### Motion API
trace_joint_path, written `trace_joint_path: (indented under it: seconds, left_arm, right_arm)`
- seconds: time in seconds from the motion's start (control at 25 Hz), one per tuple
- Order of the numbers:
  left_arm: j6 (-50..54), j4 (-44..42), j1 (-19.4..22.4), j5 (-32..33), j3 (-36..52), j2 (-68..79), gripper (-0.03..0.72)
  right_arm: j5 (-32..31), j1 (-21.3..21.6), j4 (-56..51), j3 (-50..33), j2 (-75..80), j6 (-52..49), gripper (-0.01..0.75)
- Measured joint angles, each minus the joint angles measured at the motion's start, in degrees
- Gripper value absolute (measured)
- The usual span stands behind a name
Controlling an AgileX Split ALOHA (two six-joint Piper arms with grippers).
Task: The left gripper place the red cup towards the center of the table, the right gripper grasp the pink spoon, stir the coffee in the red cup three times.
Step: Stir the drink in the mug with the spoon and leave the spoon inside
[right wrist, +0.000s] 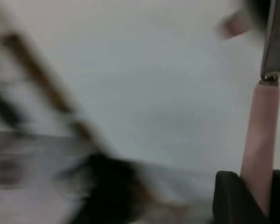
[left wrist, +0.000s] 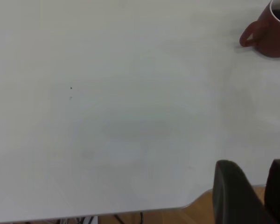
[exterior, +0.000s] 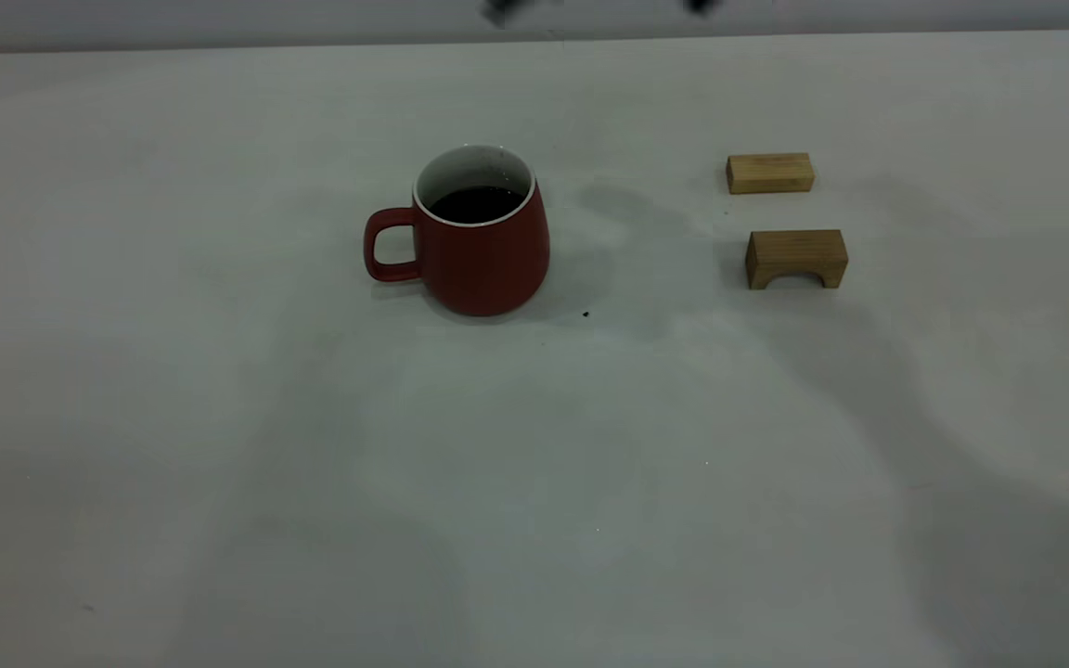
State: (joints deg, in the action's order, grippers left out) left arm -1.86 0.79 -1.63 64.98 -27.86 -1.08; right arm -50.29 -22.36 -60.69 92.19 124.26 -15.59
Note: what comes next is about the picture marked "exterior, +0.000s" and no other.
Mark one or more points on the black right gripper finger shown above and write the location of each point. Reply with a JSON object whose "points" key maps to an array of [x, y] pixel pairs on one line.
{"points": [[701, 5]]}

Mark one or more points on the red ceramic mug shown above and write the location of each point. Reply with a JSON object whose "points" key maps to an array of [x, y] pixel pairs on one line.
{"points": [[488, 269]]}

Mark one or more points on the dark coffee liquid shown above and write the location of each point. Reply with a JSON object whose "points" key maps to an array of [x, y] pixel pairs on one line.
{"points": [[476, 204]]}

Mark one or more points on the flat wooden block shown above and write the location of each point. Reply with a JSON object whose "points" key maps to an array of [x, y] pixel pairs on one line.
{"points": [[769, 173]]}

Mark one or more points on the arched wooden block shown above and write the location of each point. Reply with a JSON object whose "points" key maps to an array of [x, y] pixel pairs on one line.
{"points": [[795, 249]]}

